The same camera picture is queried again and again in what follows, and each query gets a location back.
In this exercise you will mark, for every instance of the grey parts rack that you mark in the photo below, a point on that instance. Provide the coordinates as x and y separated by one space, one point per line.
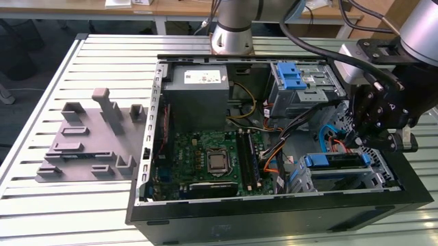
92 143

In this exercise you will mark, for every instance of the black graphics card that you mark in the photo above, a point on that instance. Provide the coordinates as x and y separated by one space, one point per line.
212 187

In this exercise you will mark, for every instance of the black PC case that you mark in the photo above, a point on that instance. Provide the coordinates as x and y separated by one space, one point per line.
274 220

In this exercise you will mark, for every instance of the grey desk foot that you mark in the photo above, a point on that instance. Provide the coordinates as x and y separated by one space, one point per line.
5 94

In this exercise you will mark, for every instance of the dark office chair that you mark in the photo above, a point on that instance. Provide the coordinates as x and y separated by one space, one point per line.
20 46

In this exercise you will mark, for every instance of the black wrist bracket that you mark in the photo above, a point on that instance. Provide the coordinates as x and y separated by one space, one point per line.
386 50

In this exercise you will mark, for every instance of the metal drive cage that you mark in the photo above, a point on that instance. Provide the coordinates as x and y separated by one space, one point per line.
307 102

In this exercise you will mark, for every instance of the white box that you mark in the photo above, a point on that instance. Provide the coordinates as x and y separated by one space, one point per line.
117 3
141 2

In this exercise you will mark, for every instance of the hard disk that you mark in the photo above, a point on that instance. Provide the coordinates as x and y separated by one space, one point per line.
316 160

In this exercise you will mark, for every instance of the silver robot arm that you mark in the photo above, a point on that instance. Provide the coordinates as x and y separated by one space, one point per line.
232 15

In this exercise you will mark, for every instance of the grey power supply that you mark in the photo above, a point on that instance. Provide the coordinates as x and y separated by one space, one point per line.
195 110

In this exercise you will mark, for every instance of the blue drive bracket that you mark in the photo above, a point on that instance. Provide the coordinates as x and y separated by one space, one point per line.
290 77

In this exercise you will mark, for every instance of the silver CPU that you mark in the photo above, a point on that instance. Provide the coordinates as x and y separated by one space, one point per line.
217 162

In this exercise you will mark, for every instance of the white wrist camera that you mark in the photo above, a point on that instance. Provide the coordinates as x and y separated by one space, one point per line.
348 69

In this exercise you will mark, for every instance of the black RAM slot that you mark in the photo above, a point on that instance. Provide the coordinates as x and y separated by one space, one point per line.
242 159

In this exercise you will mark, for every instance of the green motherboard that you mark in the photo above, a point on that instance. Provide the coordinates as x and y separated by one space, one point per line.
191 153

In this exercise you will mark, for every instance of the metal disk bay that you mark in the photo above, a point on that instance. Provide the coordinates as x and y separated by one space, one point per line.
342 176

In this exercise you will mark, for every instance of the wooden desk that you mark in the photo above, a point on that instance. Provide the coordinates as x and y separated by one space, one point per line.
68 9

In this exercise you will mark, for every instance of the wooden cabinet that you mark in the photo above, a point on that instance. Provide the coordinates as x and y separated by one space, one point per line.
367 30

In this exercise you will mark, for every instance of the pale blue teach pendant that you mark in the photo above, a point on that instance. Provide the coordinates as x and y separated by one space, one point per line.
294 7

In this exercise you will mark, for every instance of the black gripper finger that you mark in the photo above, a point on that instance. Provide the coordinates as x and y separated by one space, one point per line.
379 142
367 110

